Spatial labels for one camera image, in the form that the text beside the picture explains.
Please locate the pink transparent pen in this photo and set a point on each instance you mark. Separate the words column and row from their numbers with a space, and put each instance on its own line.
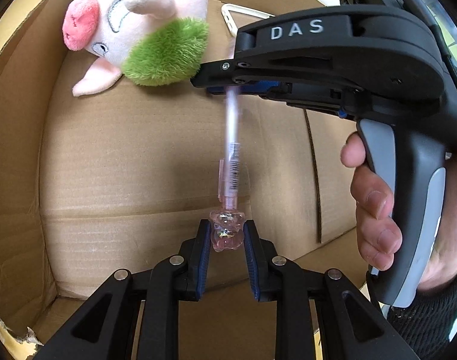
column 232, row 168

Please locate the pink pig plush toy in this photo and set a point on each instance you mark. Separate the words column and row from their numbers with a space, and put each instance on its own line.
column 146, row 26

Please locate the person's right hand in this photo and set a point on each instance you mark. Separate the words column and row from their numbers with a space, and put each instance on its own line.
column 374, row 195

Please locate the person's right forearm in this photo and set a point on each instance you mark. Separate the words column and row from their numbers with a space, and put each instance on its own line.
column 419, row 330

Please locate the white phone case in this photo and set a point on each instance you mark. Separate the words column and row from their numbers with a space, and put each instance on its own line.
column 230, row 18

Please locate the brown cardboard box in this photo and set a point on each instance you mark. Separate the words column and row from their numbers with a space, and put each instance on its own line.
column 119, row 157

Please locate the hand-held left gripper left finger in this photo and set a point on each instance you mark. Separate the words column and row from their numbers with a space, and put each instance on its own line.
column 203, row 266

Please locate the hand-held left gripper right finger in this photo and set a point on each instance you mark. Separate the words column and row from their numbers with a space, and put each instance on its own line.
column 251, row 266

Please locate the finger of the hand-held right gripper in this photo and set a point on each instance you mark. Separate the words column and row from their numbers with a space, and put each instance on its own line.
column 288, row 45
column 251, row 89

